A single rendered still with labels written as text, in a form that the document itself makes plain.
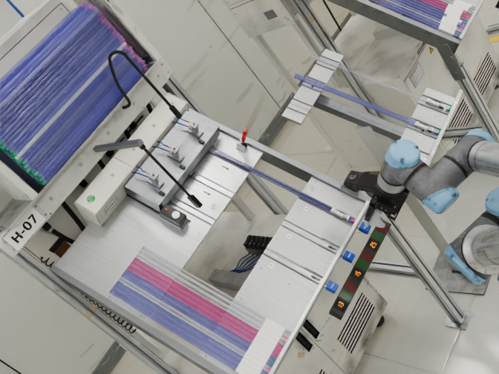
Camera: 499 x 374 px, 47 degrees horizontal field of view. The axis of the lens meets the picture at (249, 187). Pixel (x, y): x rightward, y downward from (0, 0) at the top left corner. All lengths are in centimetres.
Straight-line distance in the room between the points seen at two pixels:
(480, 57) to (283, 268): 175
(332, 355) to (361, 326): 18
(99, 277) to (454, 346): 130
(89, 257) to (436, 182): 101
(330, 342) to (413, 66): 122
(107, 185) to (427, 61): 155
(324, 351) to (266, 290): 59
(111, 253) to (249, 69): 255
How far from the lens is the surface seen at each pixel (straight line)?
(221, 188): 182
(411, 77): 258
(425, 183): 139
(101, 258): 178
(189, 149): 184
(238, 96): 400
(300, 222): 177
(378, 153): 204
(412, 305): 248
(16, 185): 167
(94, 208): 176
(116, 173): 181
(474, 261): 143
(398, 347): 240
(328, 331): 220
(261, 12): 266
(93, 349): 352
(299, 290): 169
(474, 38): 306
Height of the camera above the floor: 180
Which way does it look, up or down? 28 degrees down
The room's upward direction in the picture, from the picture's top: 41 degrees counter-clockwise
